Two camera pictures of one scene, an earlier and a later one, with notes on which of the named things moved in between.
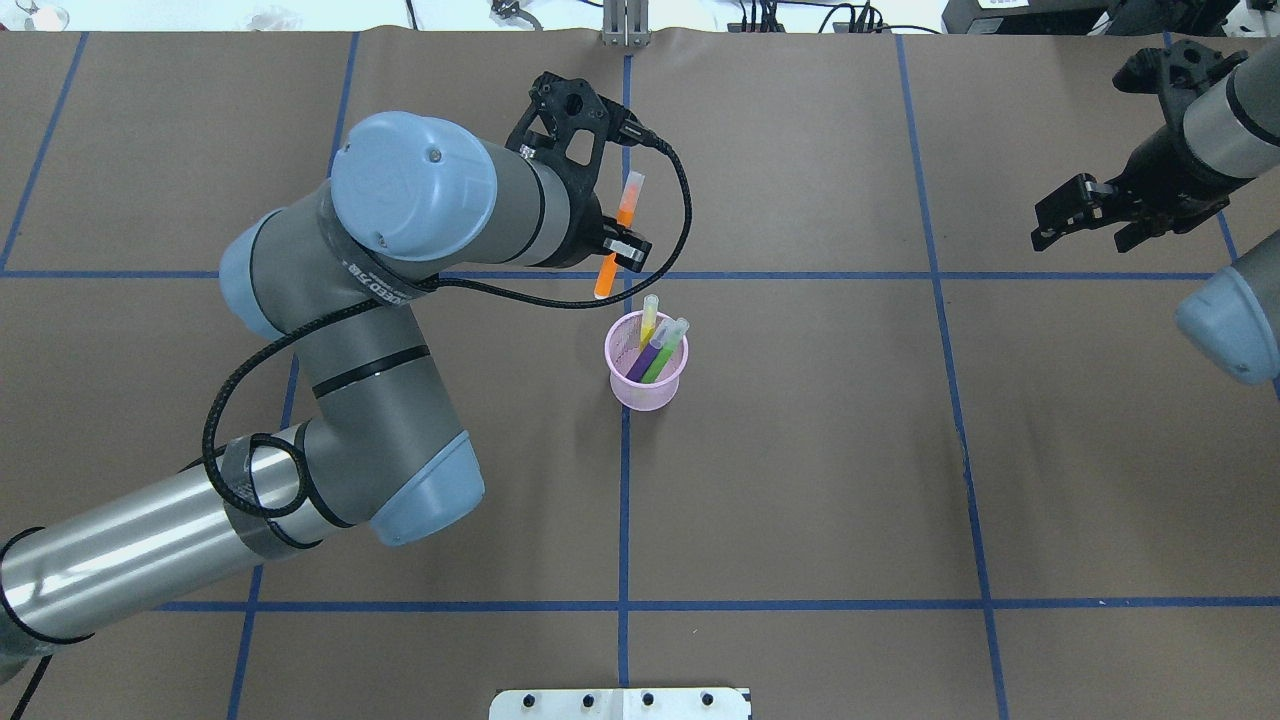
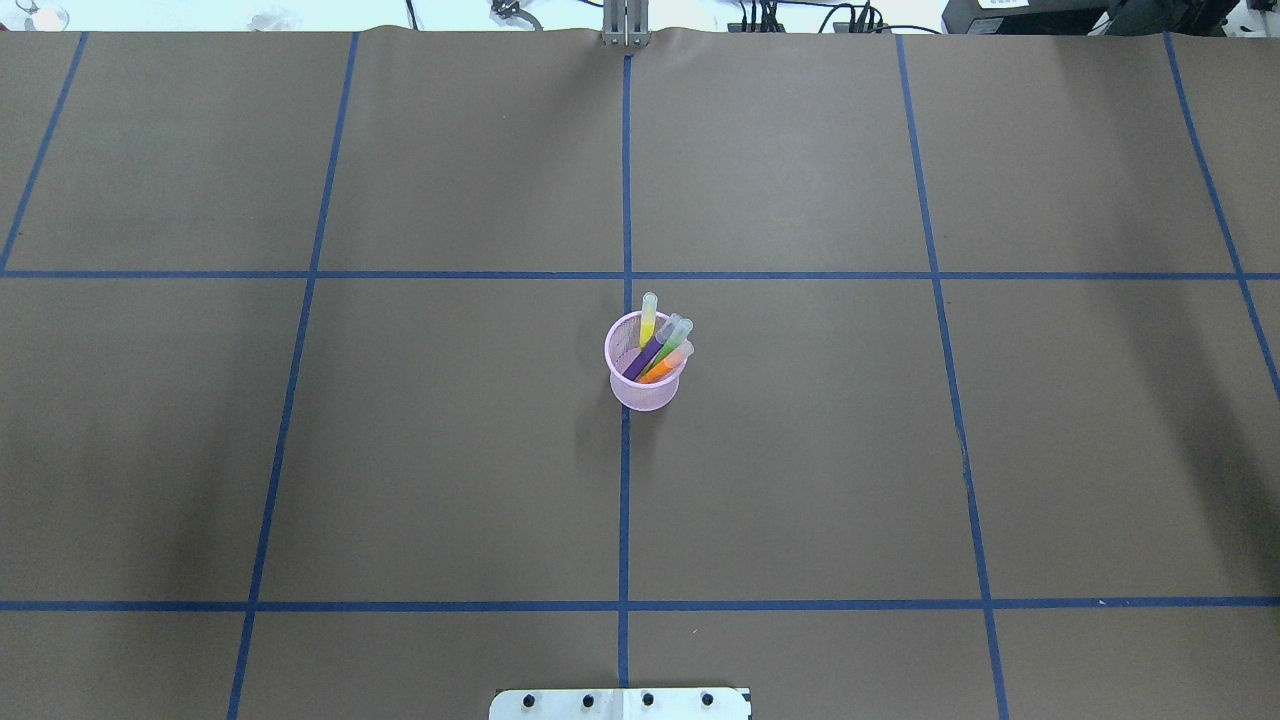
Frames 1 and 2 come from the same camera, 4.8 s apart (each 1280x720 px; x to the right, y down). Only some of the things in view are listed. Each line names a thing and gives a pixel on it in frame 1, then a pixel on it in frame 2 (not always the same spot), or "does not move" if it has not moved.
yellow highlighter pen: x=648 y=322 does not move
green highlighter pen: x=674 y=338 does not move
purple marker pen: x=656 y=344 does not move
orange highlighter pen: x=626 y=213 → x=661 y=368
